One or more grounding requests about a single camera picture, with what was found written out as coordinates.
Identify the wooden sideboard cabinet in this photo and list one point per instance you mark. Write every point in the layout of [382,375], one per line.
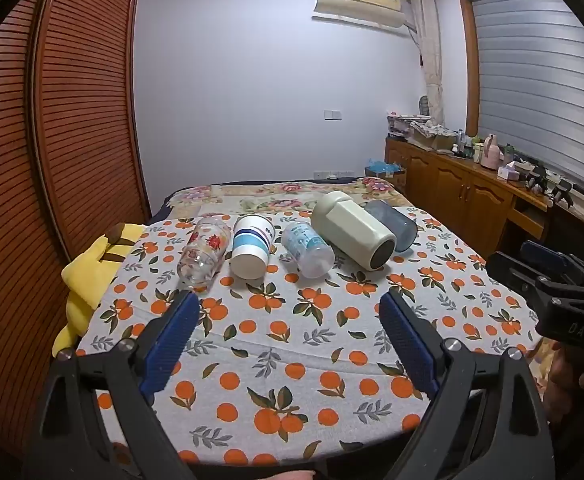
[452,190]

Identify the white air conditioner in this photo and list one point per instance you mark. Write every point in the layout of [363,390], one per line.
[357,2]

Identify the beige patterned curtain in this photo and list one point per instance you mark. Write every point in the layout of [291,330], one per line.
[432,55]

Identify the white wall socket strip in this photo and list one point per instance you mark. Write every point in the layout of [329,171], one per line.
[333,175]

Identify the wooden louvered wardrobe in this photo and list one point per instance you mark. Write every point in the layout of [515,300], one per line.
[57,135]

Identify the person's right hand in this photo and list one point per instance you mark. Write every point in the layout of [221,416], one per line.
[574,385]

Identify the blue plastic bag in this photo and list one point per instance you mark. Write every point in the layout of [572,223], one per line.
[383,166]

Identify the white wall switch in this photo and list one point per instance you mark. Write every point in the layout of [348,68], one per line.
[332,114]

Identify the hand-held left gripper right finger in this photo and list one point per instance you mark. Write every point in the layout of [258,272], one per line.
[408,340]

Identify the pink thermos jug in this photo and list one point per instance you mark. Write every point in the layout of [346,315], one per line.
[488,152]

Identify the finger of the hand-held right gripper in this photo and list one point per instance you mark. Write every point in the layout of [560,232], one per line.
[514,272]
[547,255]

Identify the pile of papers and boxes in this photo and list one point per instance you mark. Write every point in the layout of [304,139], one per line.
[422,130]

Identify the white blue-striped cup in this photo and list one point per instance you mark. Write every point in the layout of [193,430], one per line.
[252,247]

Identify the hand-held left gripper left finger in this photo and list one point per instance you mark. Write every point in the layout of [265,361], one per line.
[169,340]

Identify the clear blue-print plastic cup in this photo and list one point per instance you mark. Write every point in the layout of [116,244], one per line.
[306,250]

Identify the tissue box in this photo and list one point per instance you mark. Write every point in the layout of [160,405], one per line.
[508,171]

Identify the cream faceted cup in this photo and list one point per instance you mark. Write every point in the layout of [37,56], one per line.
[352,232]

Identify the translucent grey-blue cup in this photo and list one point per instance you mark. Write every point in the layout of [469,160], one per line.
[396,225]

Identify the grey window blind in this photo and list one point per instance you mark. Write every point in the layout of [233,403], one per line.
[542,75]

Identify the floral blanket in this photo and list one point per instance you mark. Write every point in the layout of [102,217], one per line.
[272,195]

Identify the orange fruit print cloth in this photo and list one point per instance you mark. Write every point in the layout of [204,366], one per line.
[292,340]

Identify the yellow plush toy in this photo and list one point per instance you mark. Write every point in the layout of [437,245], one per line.
[84,285]

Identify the clear floral glass cup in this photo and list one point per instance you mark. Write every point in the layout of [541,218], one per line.
[204,255]

